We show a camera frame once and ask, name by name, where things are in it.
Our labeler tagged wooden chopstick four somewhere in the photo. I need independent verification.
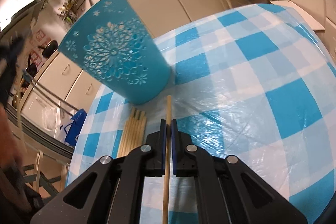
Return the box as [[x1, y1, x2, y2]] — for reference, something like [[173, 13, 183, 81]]
[[125, 109, 142, 155]]

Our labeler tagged wooden chopstick two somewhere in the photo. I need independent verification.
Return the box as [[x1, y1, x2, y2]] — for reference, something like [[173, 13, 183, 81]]
[[117, 107, 136, 157]]

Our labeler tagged wooden chopstick one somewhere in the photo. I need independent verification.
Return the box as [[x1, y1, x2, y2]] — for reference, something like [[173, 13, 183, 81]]
[[162, 95, 172, 224]]

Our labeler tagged wooden chopstick three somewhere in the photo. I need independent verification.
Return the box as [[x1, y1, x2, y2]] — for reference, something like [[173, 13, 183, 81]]
[[120, 107, 140, 156]]

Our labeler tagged wooden chopstick five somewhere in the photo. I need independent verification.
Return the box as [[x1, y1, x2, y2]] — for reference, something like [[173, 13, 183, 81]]
[[130, 111, 146, 150]]

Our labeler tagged person left hand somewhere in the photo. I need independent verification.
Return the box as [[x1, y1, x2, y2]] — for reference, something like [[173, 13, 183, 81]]
[[0, 104, 25, 170]]

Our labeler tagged black wok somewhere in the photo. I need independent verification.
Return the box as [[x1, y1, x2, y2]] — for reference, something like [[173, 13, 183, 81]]
[[37, 40, 58, 59]]

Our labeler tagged blue white shopping bag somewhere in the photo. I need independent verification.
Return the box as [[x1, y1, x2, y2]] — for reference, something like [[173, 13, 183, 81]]
[[59, 109, 87, 147]]

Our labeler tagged blue perforated plastic basket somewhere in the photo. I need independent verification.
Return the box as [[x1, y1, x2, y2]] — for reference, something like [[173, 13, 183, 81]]
[[58, 0, 171, 105]]

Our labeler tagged blue checkered tablecloth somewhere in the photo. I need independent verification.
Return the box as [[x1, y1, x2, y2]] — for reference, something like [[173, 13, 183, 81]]
[[65, 3, 336, 224]]

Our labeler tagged wall spice rack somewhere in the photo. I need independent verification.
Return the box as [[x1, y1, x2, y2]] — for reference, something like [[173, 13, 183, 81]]
[[58, 0, 93, 26]]

